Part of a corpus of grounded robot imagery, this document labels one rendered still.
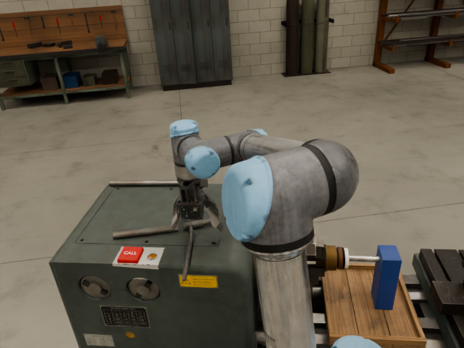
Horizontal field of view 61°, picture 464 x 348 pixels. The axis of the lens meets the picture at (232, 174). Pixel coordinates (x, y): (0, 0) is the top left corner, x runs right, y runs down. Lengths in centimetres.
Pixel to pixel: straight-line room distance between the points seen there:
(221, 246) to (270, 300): 55
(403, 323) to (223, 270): 69
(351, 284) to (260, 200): 112
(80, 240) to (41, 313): 177
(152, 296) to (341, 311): 67
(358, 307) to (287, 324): 89
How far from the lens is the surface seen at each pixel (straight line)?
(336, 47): 830
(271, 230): 57
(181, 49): 712
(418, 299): 168
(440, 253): 173
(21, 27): 798
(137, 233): 127
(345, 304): 155
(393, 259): 142
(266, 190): 55
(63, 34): 781
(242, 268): 113
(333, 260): 139
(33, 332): 297
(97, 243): 130
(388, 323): 153
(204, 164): 92
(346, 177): 61
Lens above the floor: 199
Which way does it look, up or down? 28 degrees down
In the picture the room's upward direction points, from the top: 4 degrees counter-clockwise
